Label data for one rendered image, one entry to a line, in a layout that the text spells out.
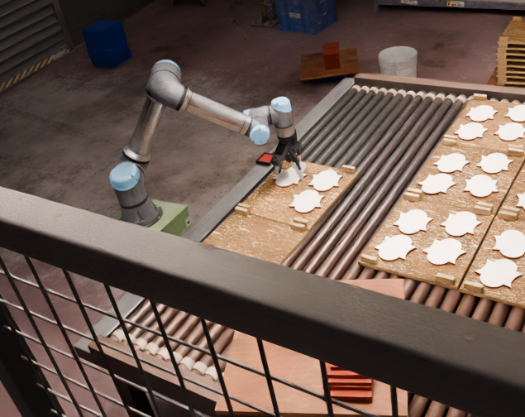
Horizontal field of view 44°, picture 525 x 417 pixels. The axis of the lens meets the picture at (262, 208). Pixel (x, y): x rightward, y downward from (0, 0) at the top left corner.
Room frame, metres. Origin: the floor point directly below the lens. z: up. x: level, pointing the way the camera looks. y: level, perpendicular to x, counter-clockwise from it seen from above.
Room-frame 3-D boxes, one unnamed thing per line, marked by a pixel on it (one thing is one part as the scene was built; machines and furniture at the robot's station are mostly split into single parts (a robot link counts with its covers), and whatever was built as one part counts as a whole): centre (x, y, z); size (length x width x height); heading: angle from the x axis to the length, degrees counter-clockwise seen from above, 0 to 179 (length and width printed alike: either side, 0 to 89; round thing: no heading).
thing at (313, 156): (2.29, -0.10, 0.90); 1.95 x 0.05 x 0.05; 141
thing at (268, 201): (2.22, -0.16, 0.93); 0.41 x 0.35 x 0.02; 140
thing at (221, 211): (2.39, 0.04, 0.89); 2.08 x 0.08 x 0.06; 141
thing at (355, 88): (2.35, -0.02, 0.90); 1.95 x 0.05 x 0.05; 141
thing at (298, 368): (1.30, -0.08, 1.03); 0.50 x 0.50 x 0.02; 74
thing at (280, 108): (2.34, -0.15, 1.24); 0.09 x 0.08 x 0.11; 87
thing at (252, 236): (1.90, 0.11, 0.93); 0.41 x 0.35 x 0.02; 138
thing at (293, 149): (2.34, -0.16, 1.08); 0.09 x 0.08 x 0.12; 139
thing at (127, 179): (2.24, 0.50, 1.12); 0.13 x 0.12 x 0.14; 177
